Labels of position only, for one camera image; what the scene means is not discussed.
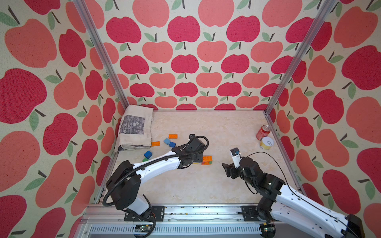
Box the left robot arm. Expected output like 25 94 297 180
102 134 209 221

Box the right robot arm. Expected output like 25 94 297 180
222 156 365 238

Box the orange lego brick far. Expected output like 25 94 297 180
168 134 178 139

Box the light blue lego brick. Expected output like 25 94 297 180
164 138 171 145

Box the dark blue lego brick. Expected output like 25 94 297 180
144 151 152 159

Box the yellow tin can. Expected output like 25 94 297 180
260 136 274 150

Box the red soda can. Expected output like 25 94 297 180
256 125 271 141

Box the folded beige towel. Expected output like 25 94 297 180
115 105 153 152

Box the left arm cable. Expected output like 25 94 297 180
102 135 209 207

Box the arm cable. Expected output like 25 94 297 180
102 135 209 207
243 151 355 238

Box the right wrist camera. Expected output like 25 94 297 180
230 147 241 169

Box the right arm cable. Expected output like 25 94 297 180
243 151 355 238

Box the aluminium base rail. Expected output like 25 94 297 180
74 203 331 238

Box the right frame post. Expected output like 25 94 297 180
264 0 338 116

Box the frame post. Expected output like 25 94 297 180
73 0 129 109
264 0 338 116

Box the left frame post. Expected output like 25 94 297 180
73 0 129 109

